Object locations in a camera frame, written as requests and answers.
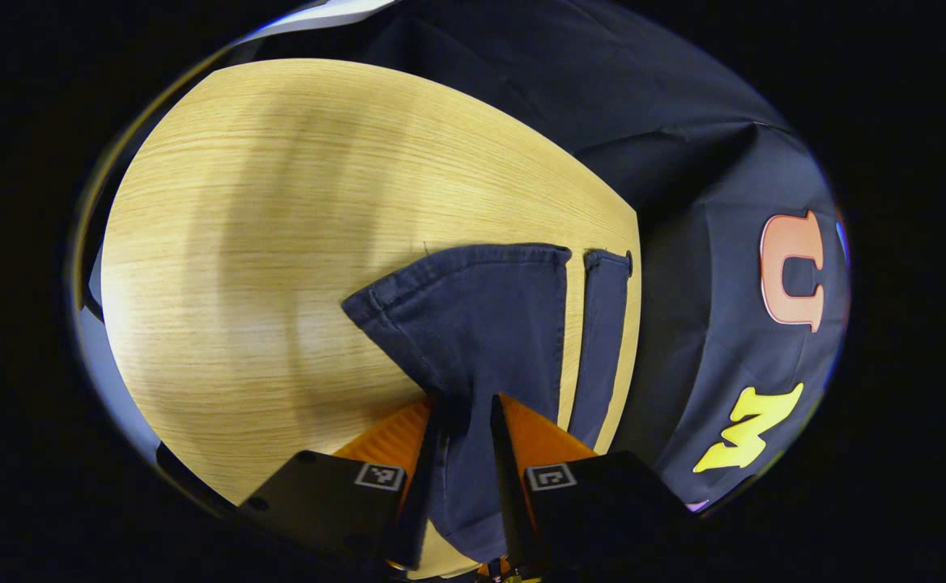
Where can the black backdrop cloth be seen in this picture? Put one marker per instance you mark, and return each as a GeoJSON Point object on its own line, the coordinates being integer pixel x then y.
{"type": "Point", "coordinates": [683, 162]}

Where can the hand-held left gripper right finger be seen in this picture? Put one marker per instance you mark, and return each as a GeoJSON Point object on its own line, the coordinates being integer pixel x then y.
{"type": "Point", "coordinates": [509, 494]}

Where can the dark jeans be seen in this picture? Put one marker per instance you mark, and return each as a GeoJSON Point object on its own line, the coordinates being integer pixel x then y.
{"type": "Point", "coordinates": [481, 324]}

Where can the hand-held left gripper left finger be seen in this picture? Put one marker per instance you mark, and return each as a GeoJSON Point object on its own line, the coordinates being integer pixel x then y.
{"type": "Point", "coordinates": [418, 502]}

